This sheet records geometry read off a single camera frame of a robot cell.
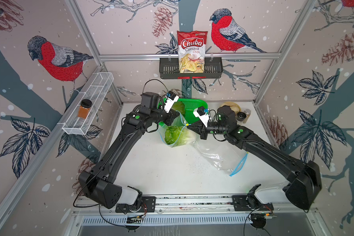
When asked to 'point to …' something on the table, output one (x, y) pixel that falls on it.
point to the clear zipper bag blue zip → (179, 121)
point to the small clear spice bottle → (248, 113)
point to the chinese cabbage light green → (186, 137)
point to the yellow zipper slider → (187, 124)
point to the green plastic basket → (190, 105)
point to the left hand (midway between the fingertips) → (180, 110)
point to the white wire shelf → (94, 90)
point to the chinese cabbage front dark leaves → (171, 134)
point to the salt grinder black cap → (241, 116)
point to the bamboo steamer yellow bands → (233, 105)
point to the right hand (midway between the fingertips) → (188, 126)
